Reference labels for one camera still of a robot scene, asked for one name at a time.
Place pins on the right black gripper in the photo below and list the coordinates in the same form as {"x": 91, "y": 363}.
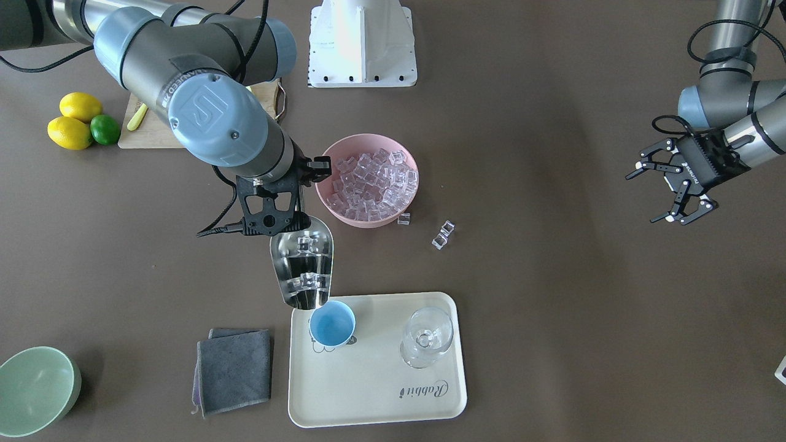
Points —
{"x": 319, "y": 167}

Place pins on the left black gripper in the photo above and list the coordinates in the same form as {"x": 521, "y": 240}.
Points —
{"x": 706, "y": 161}

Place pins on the steel ice scoop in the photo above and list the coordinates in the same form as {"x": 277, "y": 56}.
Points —
{"x": 302, "y": 263}

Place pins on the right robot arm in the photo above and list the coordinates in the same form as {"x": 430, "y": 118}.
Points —
{"x": 192, "y": 68}

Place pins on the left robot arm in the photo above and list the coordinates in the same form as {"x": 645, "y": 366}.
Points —
{"x": 729, "y": 122}

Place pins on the pile of clear ice cubes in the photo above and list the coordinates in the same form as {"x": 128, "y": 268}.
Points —
{"x": 372, "y": 186}

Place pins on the light blue cup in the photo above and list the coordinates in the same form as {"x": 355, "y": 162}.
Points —
{"x": 333, "y": 324}

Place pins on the bamboo cutting board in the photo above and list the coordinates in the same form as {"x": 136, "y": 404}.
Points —
{"x": 149, "y": 132}

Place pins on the yellow plastic knife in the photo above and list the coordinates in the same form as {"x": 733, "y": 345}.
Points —
{"x": 137, "y": 116}

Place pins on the grey folded cloth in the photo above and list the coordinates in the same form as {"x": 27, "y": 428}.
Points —
{"x": 233, "y": 370}

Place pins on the green lime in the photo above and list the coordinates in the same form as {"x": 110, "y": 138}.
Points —
{"x": 105, "y": 130}

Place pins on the cream serving tray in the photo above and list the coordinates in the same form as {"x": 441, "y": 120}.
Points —
{"x": 367, "y": 381}

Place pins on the clear wine glass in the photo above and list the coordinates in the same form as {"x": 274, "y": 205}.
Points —
{"x": 426, "y": 337}

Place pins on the yellow lemon lower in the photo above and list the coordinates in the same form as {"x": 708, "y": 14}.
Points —
{"x": 70, "y": 133}

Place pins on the yellow lemon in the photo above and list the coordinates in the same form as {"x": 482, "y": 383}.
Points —
{"x": 70, "y": 133}
{"x": 82, "y": 106}

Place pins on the yellow lemon upper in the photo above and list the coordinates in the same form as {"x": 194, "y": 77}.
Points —
{"x": 82, "y": 106}

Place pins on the green bowl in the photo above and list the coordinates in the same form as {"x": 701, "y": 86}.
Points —
{"x": 38, "y": 387}

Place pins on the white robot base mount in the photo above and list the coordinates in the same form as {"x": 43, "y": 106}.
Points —
{"x": 361, "y": 44}

